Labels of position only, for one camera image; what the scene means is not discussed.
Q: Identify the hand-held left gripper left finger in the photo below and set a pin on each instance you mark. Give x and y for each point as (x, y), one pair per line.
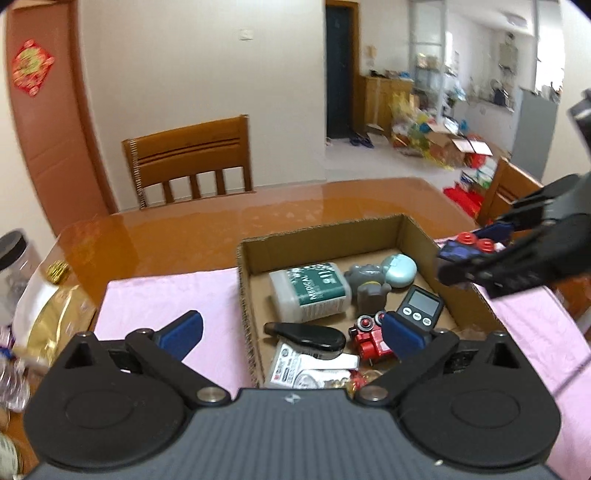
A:
(182, 331)

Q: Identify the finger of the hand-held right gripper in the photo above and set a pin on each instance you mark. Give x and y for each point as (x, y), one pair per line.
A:
(508, 272)
(496, 231)

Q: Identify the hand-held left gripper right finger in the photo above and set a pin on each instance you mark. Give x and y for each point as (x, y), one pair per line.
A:
(404, 336)

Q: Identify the black digital timer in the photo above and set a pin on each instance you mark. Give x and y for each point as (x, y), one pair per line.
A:
(422, 302)

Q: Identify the dark blue toy car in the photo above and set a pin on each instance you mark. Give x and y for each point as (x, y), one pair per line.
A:
(455, 253)

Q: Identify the teal egg-shaped case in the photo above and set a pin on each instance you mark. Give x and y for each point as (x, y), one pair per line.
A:
(401, 272)

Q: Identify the clear card case with label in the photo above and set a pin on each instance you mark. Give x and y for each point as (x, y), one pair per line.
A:
(286, 367)

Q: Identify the cardboard box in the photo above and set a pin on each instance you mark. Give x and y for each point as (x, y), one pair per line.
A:
(455, 145)
(323, 240)

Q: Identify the red bags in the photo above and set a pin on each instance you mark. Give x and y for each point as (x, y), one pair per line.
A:
(464, 201)

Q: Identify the wooden chair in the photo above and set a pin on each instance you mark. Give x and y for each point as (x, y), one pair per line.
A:
(508, 184)
(184, 147)

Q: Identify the pink tablecloth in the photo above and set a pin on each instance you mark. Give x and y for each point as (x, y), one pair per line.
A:
(138, 300)

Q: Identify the grey elephant toy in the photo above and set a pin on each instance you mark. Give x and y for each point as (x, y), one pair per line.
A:
(369, 288)

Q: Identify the gold foil trinket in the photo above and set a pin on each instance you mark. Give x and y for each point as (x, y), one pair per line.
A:
(360, 381)

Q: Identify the black oval case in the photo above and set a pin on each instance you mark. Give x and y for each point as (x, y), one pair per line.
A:
(309, 337)

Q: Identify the open cardboard box on floor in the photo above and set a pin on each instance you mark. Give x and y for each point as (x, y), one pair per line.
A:
(455, 145)

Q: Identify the grey cabinet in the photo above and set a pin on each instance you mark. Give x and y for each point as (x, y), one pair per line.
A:
(538, 134)

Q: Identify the white green plastic bottle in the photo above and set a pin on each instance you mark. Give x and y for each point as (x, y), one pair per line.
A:
(309, 290)

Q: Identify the gold foil packet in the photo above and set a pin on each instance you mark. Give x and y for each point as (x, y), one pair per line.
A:
(55, 323)

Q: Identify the pile of yellow bags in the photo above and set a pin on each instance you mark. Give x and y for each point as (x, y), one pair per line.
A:
(411, 124)

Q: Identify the pair of slippers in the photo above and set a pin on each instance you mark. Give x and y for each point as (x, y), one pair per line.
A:
(361, 141)

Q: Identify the wooden cabinet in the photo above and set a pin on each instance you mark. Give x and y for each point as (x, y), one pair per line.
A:
(383, 101)

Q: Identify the clear jar with black lid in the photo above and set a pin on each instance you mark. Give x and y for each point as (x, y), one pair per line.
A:
(16, 272)

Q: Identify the clear water bottle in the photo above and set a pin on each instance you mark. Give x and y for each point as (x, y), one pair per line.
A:
(11, 378)

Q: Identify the dark doorway door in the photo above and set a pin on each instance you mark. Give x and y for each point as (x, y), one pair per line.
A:
(341, 69)

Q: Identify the brown wooden door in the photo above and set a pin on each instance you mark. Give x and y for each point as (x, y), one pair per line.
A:
(55, 138)

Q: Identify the red diamond door decoration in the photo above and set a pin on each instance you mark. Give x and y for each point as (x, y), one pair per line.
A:
(32, 67)

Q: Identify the white light switch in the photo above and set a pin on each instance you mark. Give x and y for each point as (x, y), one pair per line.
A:
(246, 33)

